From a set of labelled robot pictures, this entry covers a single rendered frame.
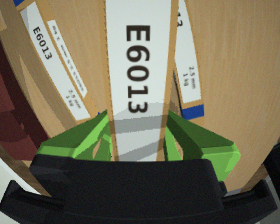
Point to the long tan cardboard box with blue bands and white label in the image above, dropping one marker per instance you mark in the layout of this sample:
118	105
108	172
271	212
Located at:
138	43

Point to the brown rectangular box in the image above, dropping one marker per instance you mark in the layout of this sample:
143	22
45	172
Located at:
186	71

